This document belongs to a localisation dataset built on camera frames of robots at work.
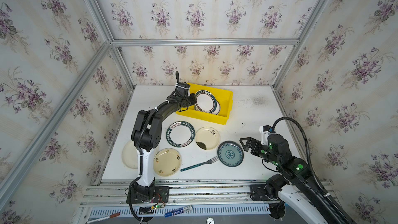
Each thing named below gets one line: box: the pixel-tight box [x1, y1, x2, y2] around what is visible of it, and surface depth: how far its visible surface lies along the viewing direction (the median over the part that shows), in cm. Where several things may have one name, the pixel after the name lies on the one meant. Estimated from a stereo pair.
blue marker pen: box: [164, 205, 194, 218], surface depth 70 cm
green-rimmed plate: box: [194, 90, 218, 114], surface depth 106 cm
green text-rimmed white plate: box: [165, 120, 196, 148], surface depth 96 cm
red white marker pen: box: [86, 212, 121, 224], surface depth 69 cm
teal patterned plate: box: [217, 140, 245, 167], surface depth 88 cm
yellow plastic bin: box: [175, 82, 234, 125], surface depth 102 cm
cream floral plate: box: [152, 147, 182, 177], surface depth 85 cm
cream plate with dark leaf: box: [194, 126, 221, 150], surface depth 93 cm
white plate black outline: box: [210, 100, 221, 116], surface depth 106 cm
